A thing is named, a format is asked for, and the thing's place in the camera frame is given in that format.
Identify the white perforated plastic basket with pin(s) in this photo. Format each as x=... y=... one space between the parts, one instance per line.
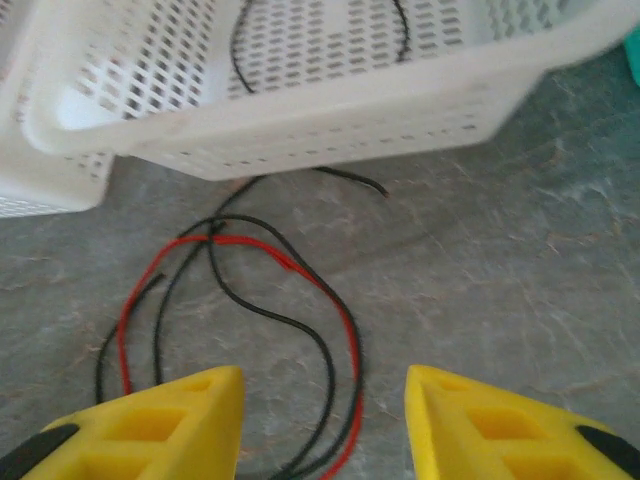
x=350 y=115
x=50 y=185

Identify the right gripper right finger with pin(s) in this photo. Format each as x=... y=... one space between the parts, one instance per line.
x=500 y=440

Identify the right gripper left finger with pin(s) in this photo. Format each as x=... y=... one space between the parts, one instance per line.
x=150 y=440

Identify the teal perforated plastic basket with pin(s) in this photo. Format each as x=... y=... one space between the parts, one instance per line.
x=634 y=60

